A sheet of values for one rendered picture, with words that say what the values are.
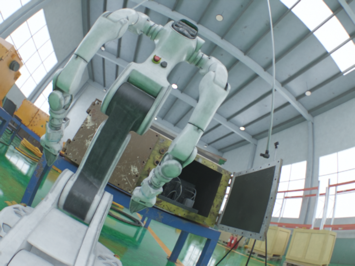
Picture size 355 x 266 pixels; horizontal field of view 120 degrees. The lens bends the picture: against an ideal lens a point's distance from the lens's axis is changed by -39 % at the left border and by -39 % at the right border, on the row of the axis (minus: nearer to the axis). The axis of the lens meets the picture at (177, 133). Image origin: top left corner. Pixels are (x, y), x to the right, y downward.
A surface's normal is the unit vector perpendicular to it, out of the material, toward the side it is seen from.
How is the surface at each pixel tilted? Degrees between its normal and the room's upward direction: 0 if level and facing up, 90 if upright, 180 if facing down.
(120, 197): 90
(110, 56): 90
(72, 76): 105
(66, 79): 111
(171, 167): 134
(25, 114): 90
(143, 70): 81
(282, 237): 90
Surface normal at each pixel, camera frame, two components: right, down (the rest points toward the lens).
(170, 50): 0.14, 0.25
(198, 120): -0.18, -0.08
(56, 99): 0.03, 0.45
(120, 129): 0.24, 0.04
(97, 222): 0.54, -0.73
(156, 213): 0.32, -0.30
